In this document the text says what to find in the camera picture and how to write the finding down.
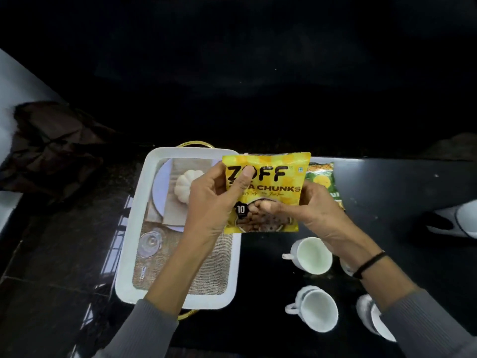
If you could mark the person's right hand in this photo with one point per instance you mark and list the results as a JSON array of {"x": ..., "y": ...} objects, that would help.
[{"x": 328, "y": 216}]

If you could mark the person's left hand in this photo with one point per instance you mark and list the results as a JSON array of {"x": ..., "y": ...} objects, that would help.
[{"x": 208, "y": 208}]

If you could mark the green snack packet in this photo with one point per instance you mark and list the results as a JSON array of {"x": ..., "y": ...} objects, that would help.
[{"x": 322, "y": 178}]

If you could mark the white cup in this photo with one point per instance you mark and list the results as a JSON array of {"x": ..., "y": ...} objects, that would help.
[
  {"x": 346, "y": 268},
  {"x": 318, "y": 309},
  {"x": 313, "y": 255},
  {"x": 372, "y": 318}
]

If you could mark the yellow snack packet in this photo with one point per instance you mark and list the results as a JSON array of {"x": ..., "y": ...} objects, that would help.
[{"x": 275, "y": 182}]

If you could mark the white paper napkin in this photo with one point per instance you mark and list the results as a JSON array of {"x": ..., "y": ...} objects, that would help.
[{"x": 462, "y": 218}]

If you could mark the person's left forearm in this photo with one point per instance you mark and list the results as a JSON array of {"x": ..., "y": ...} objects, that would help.
[{"x": 164, "y": 294}]

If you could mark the person's right forearm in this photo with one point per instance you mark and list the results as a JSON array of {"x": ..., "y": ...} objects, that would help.
[{"x": 417, "y": 316}]

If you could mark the black wrist band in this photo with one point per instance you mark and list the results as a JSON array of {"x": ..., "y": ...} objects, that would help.
[{"x": 369, "y": 264}]

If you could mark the black table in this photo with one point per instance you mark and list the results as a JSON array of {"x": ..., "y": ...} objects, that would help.
[{"x": 391, "y": 190}]

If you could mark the black round holder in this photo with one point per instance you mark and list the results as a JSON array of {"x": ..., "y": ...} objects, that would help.
[{"x": 436, "y": 221}]

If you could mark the brown cloth bag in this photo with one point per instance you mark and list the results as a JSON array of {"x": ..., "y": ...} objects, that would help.
[{"x": 48, "y": 145}]

